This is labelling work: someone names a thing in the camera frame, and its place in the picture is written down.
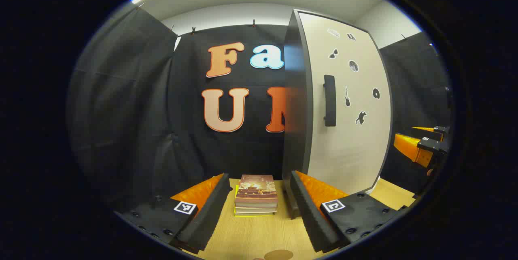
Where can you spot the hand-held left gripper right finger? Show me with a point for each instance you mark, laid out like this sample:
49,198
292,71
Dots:
309,215

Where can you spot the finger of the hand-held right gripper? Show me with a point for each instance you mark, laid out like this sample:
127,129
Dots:
408,146
439,129

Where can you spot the white paperback book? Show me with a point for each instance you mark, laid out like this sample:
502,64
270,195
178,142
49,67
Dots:
255,209

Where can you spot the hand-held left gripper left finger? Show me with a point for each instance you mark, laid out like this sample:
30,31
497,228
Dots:
210,211

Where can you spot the white cabinet door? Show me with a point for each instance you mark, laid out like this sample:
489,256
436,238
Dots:
352,150

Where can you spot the brown round coaster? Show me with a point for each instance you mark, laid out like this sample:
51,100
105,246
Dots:
278,254

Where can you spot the grey cabinet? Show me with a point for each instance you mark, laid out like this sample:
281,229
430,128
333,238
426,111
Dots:
295,90

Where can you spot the brown cover book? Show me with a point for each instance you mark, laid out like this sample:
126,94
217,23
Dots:
256,189

